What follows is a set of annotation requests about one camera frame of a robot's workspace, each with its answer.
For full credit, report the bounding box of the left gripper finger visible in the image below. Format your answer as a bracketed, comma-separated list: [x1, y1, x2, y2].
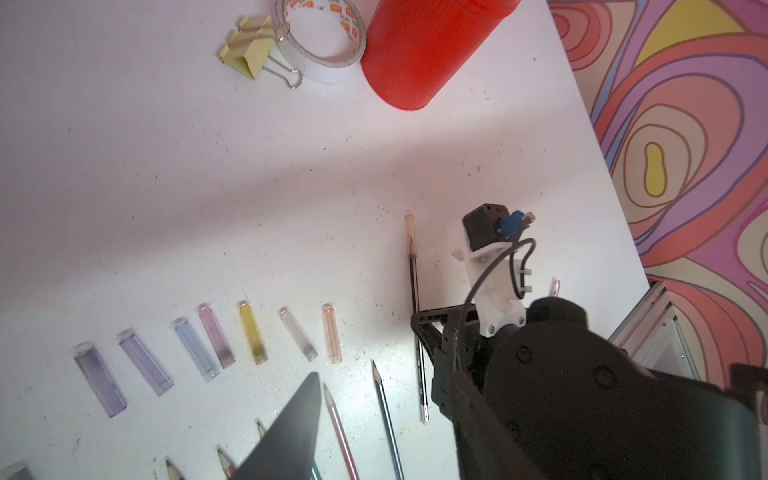
[232, 372, 322, 480]

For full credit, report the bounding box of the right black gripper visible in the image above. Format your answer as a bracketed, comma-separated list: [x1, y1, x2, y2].
[411, 297, 767, 479]

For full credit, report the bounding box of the clear yellow pencil cap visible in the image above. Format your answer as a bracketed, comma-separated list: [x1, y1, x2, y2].
[238, 300, 268, 365]

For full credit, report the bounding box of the clear colourless pencil cap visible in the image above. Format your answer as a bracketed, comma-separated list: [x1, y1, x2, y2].
[278, 307, 318, 362]

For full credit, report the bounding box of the clear pale blue pencil cap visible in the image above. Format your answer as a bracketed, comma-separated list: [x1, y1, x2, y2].
[173, 317, 220, 382]

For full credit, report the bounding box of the clear orange pencil cap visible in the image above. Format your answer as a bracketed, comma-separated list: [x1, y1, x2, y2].
[322, 303, 343, 364]

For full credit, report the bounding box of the clear pink pencil cap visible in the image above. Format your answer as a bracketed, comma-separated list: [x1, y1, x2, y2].
[198, 304, 235, 369]

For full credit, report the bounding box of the clear violet pencil cap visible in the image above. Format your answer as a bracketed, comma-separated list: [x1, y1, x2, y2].
[118, 329, 174, 396]

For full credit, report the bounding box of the clear purple pencil cap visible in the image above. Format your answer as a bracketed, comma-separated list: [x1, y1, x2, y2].
[73, 342, 127, 418]

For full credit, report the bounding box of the yellow black capped pencil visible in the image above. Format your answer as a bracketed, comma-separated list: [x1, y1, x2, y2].
[404, 214, 429, 425]

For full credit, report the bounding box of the red capped pencil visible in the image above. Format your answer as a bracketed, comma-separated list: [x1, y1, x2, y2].
[165, 458, 185, 480]

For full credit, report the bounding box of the red pen cup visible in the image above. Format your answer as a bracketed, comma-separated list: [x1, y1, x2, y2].
[361, 0, 519, 111]

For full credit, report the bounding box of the clear tape roll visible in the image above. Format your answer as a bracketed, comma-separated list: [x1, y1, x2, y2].
[273, 0, 367, 84]

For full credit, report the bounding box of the yellow binder clip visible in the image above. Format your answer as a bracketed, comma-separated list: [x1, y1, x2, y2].
[217, 14, 303, 89]

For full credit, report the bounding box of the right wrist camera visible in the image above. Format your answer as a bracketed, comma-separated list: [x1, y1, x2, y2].
[452, 203, 535, 338]

